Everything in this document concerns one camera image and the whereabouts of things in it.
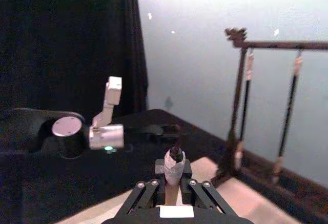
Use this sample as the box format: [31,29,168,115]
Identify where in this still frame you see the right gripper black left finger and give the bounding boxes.
[115,159,167,218]

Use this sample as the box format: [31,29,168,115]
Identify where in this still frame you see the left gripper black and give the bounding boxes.
[123,124,180,140]

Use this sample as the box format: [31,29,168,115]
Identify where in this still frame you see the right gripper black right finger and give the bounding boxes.
[180,158,235,215]

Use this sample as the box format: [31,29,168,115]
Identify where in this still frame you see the brush with white taped end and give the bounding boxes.
[163,141,186,206]

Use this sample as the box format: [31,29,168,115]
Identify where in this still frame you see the shallow brown cardboard tray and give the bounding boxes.
[57,156,297,224]

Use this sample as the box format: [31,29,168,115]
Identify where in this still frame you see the black table cloth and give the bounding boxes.
[0,108,328,224]

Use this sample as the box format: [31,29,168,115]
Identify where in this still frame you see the dark brush rack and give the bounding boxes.
[214,27,328,188]

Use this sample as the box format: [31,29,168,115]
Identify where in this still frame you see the hanging black brush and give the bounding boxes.
[237,49,255,170]
[272,52,304,182]

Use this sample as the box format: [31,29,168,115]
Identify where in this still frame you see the black curtain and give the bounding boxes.
[0,0,150,118]

